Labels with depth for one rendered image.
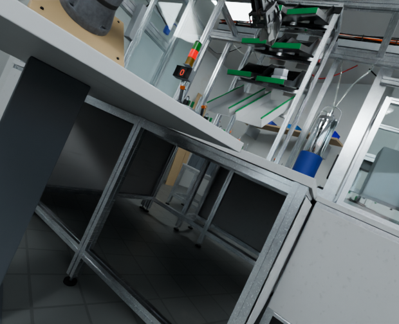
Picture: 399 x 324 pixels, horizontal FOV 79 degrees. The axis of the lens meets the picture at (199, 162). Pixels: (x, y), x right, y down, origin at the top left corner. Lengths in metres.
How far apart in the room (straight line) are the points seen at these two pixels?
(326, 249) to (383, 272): 0.25
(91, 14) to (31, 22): 0.42
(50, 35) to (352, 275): 1.52
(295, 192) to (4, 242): 0.88
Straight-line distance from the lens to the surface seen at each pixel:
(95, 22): 0.86
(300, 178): 0.79
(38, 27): 0.45
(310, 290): 1.57
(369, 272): 1.56
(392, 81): 2.36
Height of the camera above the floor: 0.77
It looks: 1 degrees down
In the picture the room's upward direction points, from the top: 25 degrees clockwise
